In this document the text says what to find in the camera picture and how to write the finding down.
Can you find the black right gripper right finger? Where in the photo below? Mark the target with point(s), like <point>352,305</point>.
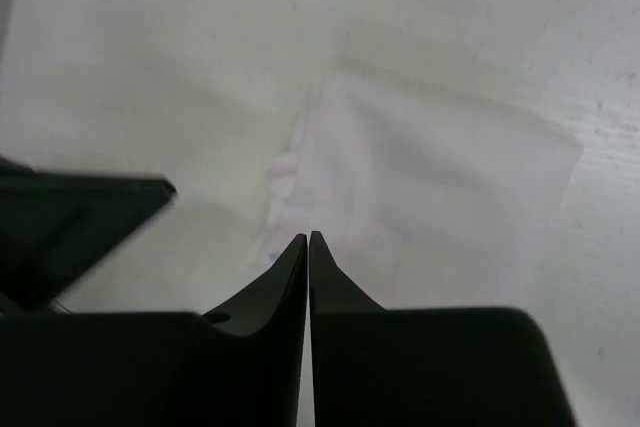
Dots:
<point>428,367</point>

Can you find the white tank top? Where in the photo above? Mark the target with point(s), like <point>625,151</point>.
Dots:
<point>425,198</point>

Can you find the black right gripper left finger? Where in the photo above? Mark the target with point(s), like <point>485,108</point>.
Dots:
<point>237,365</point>

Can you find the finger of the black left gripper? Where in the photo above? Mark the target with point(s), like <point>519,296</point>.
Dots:
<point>56,226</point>

